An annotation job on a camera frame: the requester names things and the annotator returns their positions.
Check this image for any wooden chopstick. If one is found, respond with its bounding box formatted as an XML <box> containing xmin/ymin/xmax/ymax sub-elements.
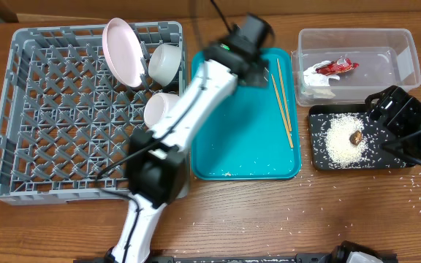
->
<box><xmin>276</xmin><ymin>58</ymin><xmax>292</xmax><ymax>132</ymax></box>
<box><xmin>270</xmin><ymin>74</ymin><xmax>294</xmax><ymax>149</ymax></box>

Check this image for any brown food scrap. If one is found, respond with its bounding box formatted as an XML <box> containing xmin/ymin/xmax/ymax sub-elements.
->
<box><xmin>349</xmin><ymin>130</ymin><xmax>363</xmax><ymax>146</ymax></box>

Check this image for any white napkin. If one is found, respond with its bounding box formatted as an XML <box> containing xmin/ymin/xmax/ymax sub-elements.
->
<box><xmin>301</xmin><ymin>61</ymin><xmax>340</xmax><ymax>99</ymax></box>

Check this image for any pile of white rice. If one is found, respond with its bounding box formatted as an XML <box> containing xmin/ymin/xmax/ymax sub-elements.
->
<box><xmin>325</xmin><ymin>113</ymin><xmax>368</xmax><ymax>168</ymax></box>

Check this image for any red snack wrapper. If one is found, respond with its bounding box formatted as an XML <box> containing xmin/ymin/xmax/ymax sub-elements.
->
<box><xmin>315</xmin><ymin>58</ymin><xmax>359</xmax><ymax>76</ymax></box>

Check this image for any grey bowl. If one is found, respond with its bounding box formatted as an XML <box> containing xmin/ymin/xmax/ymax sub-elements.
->
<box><xmin>148</xmin><ymin>44</ymin><xmax>182</xmax><ymax>86</ymax></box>

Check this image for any large white plate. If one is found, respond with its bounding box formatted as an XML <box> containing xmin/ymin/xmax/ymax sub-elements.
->
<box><xmin>102</xmin><ymin>18</ymin><xmax>145</xmax><ymax>88</ymax></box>

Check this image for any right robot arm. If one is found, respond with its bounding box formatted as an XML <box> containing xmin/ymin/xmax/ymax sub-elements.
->
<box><xmin>365</xmin><ymin>85</ymin><xmax>421</xmax><ymax>166</ymax></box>

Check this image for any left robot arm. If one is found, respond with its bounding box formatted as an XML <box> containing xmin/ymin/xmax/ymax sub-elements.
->
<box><xmin>105</xmin><ymin>14</ymin><xmax>273</xmax><ymax>262</ymax></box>

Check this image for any grey dishwasher rack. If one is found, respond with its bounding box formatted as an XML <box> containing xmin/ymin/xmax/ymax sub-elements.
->
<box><xmin>0</xmin><ymin>20</ymin><xmax>190</xmax><ymax>205</ymax></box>

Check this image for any black plastic tray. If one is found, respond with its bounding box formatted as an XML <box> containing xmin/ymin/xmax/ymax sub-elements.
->
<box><xmin>308</xmin><ymin>104</ymin><xmax>408</xmax><ymax>170</ymax></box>

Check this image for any teal plastic tray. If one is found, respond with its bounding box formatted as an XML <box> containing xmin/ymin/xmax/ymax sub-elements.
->
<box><xmin>191</xmin><ymin>48</ymin><xmax>302</xmax><ymax>180</ymax></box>

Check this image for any clear plastic bin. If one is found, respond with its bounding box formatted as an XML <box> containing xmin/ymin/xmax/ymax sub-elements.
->
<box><xmin>292</xmin><ymin>28</ymin><xmax>421</xmax><ymax>107</ymax></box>

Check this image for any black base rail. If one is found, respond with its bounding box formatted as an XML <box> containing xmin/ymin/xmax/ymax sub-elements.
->
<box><xmin>73</xmin><ymin>240</ymin><xmax>400</xmax><ymax>263</ymax></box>

